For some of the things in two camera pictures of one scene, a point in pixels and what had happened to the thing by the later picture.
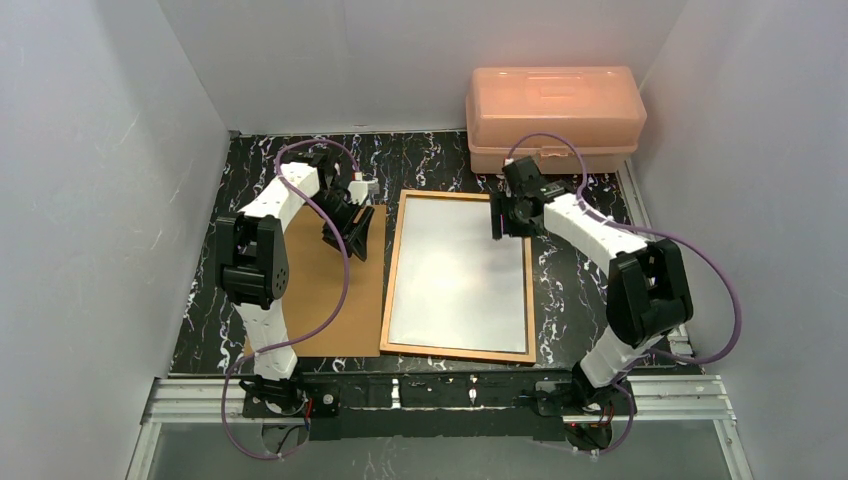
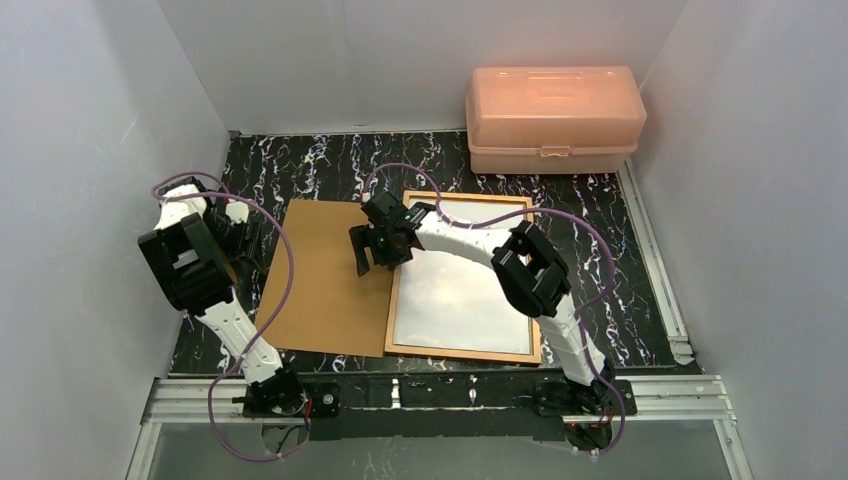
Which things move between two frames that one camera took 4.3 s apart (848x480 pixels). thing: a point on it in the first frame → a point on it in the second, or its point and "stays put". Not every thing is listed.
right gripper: x=500 y=216 → x=374 y=241
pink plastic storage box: x=598 y=108 stays put
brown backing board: x=315 y=290 stays put
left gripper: x=346 y=216 → x=246 y=240
